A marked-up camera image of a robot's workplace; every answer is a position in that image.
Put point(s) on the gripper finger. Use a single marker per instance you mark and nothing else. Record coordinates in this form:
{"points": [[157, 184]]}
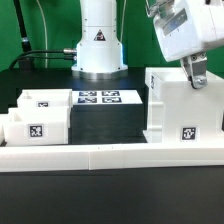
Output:
{"points": [[194, 67]]}

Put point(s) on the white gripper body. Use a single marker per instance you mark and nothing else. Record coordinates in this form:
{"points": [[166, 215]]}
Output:
{"points": [[187, 27]]}

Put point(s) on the white drawer cabinet box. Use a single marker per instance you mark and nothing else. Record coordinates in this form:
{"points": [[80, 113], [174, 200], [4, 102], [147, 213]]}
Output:
{"points": [[178, 113]]}

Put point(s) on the white drawer tray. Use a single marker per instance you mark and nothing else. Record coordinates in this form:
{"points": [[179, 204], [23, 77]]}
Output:
{"points": [[36, 126], [45, 106]]}

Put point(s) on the white front drawer tray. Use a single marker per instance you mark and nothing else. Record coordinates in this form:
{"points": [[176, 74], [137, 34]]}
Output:
{"points": [[36, 126]]}

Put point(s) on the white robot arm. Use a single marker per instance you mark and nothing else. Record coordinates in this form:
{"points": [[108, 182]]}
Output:
{"points": [[99, 53]]}

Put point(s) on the printed marker sheet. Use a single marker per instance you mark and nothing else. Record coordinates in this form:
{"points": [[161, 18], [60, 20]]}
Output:
{"points": [[106, 97]]}

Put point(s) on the black vertical pole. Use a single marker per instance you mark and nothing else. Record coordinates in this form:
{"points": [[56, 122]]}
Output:
{"points": [[26, 63]]}

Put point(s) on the white L-shaped boundary fence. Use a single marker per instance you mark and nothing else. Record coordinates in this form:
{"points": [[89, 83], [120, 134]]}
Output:
{"points": [[110, 156]]}

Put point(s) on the white block at left edge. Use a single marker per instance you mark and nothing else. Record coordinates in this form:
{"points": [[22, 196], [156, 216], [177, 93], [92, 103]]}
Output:
{"points": [[1, 128]]}

